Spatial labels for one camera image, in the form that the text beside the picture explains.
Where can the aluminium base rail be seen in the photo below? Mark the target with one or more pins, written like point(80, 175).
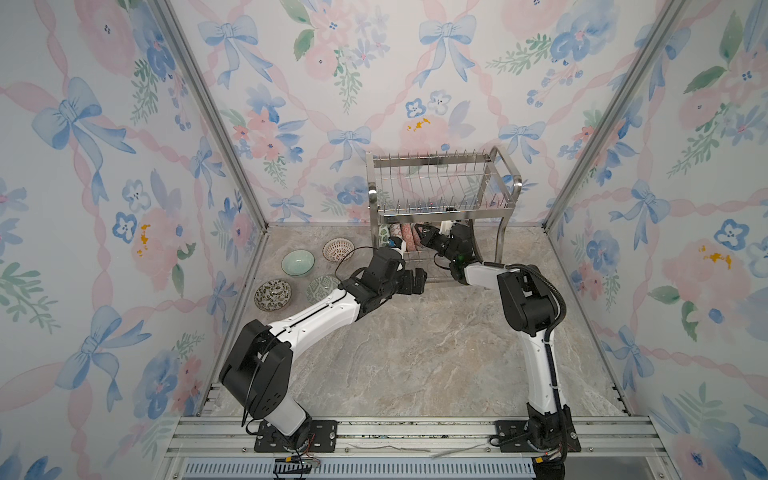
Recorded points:
point(416, 448)

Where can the left aluminium frame post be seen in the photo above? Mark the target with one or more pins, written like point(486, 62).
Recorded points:
point(171, 28)

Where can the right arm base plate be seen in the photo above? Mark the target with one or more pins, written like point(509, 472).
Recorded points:
point(516, 435)

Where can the green leaf pattern bowl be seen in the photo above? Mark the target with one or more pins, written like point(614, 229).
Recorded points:
point(383, 235)

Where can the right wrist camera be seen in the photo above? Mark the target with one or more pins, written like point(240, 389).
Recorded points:
point(445, 227)

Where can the right aluminium frame post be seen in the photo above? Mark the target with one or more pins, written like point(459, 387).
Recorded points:
point(658, 35)

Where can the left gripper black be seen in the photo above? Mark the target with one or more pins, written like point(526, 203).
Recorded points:
point(409, 288)

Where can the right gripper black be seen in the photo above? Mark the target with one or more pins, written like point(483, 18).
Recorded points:
point(431, 237)

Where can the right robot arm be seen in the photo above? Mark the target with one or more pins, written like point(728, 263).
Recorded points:
point(533, 308)

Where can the steel two-tier dish rack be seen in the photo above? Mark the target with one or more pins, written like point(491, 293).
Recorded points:
point(480, 189)

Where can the blue triangle pattern bowl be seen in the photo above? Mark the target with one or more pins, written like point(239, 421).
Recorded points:
point(396, 231)

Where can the maroon patterned white bowl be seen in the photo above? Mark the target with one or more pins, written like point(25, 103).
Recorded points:
point(336, 249)

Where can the aluminium frame post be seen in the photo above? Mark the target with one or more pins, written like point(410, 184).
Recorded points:
point(658, 35)
point(171, 28)

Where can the green geometric pattern bowl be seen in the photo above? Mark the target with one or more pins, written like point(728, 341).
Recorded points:
point(320, 287)

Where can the mint green bowl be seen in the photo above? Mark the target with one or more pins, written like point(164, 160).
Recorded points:
point(298, 263)

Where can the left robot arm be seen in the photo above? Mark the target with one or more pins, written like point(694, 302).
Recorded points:
point(257, 369)

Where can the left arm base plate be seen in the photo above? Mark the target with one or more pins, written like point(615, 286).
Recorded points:
point(319, 436)

